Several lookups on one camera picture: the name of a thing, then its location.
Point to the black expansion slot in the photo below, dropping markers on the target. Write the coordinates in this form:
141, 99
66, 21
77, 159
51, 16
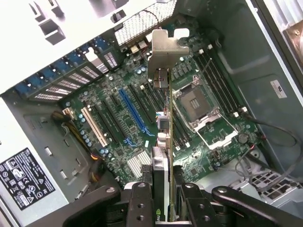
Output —
105, 125
140, 104

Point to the silver disk bay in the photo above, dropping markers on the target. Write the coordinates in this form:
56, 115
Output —
258, 176

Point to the coin battery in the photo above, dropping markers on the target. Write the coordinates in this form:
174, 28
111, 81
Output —
242, 138

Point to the blue expansion slot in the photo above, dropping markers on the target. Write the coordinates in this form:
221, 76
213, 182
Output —
132, 110

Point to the open black PC case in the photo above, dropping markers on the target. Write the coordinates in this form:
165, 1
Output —
248, 59

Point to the thin locking lever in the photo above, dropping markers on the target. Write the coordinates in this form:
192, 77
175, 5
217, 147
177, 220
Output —
206, 67

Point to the green motherboard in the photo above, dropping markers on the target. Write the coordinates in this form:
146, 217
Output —
132, 71

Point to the white board connector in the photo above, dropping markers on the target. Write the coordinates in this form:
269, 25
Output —
68, 113

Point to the CPU socket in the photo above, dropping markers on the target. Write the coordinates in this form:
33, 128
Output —
194, 101

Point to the white expansion slot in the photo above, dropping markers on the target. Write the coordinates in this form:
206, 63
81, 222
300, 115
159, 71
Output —
94, 127

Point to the blue slot latch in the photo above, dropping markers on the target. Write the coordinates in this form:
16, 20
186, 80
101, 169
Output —
60, 65
33, 81
21, 89
100, 44
46, 73
85, 50
73, 58

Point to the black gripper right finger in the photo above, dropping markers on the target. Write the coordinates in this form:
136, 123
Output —
196, 208

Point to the black intrusion switch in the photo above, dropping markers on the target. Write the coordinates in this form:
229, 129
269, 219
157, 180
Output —
114, 18

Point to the silver chipset heatsink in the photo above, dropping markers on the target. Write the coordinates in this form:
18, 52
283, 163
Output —
137, 165

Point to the grey power supply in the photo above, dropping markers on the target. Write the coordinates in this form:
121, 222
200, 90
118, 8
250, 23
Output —
35, 165

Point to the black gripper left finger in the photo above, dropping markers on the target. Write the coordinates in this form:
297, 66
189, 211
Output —
140, 210

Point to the grey parts rack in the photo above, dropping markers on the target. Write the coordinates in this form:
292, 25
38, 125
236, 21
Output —
50, 29

